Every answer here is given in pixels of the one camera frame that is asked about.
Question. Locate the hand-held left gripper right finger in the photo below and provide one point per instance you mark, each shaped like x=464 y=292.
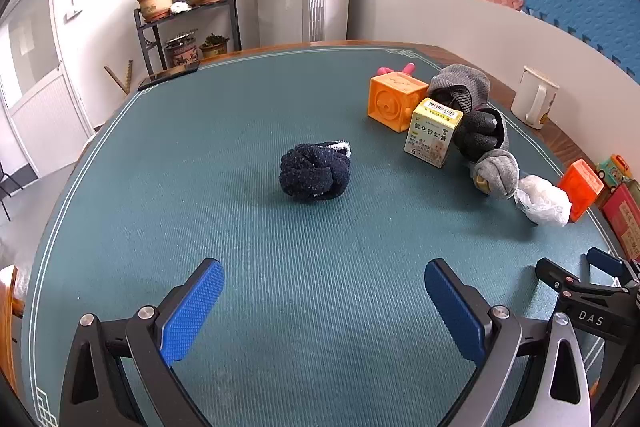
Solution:
x=455 y=312

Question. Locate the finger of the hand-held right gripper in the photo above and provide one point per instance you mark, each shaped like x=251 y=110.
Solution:
x=602 y=259
x=575 y=289

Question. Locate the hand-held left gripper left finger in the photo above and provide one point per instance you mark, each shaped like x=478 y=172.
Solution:
x=192 y=312

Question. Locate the red cardboard box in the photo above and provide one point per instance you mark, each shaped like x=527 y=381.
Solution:
x=627 y=212

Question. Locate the black glove with grey cuff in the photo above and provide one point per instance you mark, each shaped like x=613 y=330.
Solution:
x=480 y=132

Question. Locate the orange soft toy cube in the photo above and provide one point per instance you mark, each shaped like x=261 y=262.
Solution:
x=392 y=102
x=580 y=187

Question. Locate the crumpled white plastic bag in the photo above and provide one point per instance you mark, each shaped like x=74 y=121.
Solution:
x=542 y=202

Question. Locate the colourful toy truck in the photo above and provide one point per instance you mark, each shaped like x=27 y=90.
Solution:
x=612 y=172

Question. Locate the green desk mat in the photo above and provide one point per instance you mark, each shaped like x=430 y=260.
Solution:
x=300 y=257

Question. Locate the grey sock ball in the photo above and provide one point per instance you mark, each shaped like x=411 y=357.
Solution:
x=497 y=172

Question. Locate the white mug with flower print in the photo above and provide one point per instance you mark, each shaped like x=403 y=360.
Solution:
x=527 y=99

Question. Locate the yellow white medicine box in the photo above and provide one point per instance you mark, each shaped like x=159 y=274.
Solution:
x=430 y=137

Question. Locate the navy blue sock ball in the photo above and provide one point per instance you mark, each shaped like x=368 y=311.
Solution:
x=312 y=172

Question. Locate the black metal chair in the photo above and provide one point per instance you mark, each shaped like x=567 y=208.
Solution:
x=4 y=192

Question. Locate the black smartphone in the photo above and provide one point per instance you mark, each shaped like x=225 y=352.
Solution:
x=167 y=75

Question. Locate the wooden stick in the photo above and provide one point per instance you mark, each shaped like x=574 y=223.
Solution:
x=116 y=80

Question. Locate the notched wooden ruler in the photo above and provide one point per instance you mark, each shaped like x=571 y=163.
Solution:
x=129 y=76

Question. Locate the pink rubber toy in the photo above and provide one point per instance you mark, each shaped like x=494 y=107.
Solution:
x=409 y=69

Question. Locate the white door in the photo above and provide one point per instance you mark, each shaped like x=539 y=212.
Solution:
x=40 y=107

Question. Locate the dark patterned plant pot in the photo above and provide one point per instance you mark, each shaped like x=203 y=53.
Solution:
x=181 y=54

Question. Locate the small succulent in pot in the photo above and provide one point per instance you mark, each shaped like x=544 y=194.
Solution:
x=214 y=47

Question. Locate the black metal plant rack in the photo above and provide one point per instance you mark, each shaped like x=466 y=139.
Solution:
x=146 y=49

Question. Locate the white flower ornament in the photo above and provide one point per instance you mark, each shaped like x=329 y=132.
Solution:
x=180 y=7

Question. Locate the white wall socket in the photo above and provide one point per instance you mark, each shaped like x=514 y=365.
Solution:
x=73 y=14

